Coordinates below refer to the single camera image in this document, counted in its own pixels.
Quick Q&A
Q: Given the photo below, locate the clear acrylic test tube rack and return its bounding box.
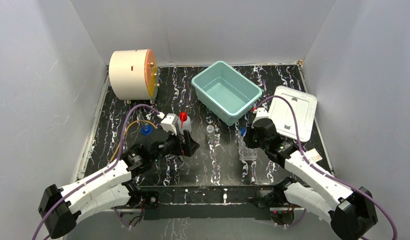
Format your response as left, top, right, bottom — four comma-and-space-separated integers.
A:
237, 135, 258, 162

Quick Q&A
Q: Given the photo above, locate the white plastic bin lid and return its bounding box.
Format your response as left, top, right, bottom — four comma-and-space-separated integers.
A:
269, 85, 318, 143

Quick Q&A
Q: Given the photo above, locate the cream cylindrical centrifuge machine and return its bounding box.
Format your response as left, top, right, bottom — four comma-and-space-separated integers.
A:
108, 49, 159, 102

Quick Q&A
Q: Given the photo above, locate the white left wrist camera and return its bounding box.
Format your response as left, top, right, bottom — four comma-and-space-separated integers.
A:
160, 113, 179, 136

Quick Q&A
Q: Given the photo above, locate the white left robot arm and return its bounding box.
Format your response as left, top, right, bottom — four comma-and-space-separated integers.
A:
38, 128, 200, 239

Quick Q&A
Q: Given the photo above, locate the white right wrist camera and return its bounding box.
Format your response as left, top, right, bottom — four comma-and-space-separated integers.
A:
252, 107, 269, 125

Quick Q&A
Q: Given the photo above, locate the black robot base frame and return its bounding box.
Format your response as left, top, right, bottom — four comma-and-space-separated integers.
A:
116, 185, 306, 228

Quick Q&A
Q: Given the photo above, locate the clear glass tube blue stopper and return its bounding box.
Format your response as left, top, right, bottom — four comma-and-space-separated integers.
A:
136, 110, 153, 136

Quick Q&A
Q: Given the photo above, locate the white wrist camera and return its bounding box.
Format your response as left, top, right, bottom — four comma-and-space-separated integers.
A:
160, 113, 179, 136
252, 107, 269, 125

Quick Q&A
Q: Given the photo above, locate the tan rubber tubing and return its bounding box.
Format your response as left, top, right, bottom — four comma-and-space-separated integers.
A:
110, 119, 159, 163

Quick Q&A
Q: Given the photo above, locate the teal plastic bin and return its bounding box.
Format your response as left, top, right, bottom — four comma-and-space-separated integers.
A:
191, 61, 262, 126

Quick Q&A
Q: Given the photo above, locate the white wash bottle red cap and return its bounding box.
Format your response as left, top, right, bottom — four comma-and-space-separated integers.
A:
178, 111, 192, 135

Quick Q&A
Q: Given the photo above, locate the small clear glass jar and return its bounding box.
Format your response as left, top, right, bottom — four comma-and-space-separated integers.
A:
205, 124, 215, 142

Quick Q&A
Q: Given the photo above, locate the small paper label card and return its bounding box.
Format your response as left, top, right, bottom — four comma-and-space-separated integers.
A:
305, 148, 323, 163

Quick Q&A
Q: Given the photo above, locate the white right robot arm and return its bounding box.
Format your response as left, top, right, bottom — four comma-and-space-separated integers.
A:
243, 118, 378, 240

